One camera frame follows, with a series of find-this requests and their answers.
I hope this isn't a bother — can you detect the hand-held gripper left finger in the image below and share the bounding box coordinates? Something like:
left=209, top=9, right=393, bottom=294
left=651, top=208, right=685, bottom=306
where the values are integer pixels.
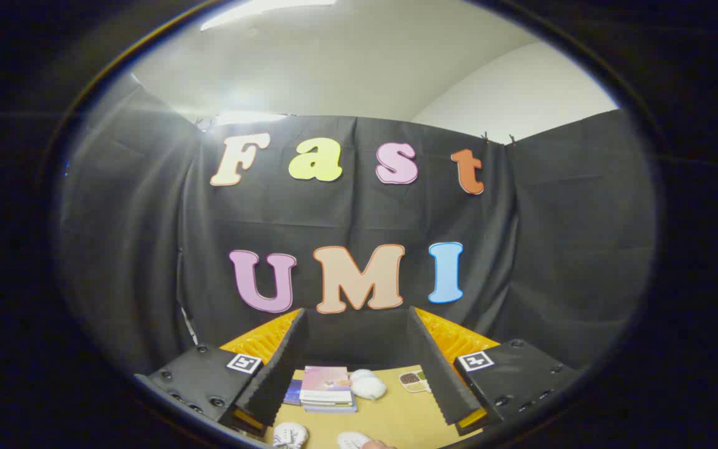
left=133, top=307, right=310, bottom=437

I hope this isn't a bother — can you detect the white canvas shoe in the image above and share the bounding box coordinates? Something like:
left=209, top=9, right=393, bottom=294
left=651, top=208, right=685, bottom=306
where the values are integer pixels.
left=272, top=422, right=310, bottom=449
left=337, top=431, right=373, bottom=449

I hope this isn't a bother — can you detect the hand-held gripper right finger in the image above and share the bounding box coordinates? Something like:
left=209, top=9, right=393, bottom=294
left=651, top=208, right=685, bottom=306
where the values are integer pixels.
left=406, top=306, right=585, bottom=437

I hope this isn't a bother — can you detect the pink cover book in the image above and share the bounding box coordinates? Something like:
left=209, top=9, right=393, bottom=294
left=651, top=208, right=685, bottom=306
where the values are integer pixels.
left=300, top=365, right=353, bottom=396

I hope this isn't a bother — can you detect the white fluffy ball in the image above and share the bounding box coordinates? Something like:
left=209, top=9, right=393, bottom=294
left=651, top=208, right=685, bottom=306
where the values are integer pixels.
left=349, top=369, right=388, bottom=401

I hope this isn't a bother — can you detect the printed paper card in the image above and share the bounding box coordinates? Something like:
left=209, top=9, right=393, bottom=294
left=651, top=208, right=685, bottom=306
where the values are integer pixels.
left=399, top=369, right=432, bottom=394

